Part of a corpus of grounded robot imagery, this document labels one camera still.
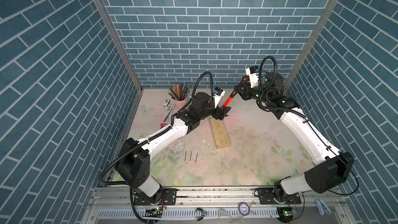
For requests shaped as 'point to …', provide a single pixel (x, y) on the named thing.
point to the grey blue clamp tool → (322, 207)
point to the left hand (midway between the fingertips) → (228, 104)
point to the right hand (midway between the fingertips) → (237, 87)
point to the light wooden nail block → (219, 132)
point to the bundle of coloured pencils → (179, 92)
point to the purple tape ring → (249, 210)
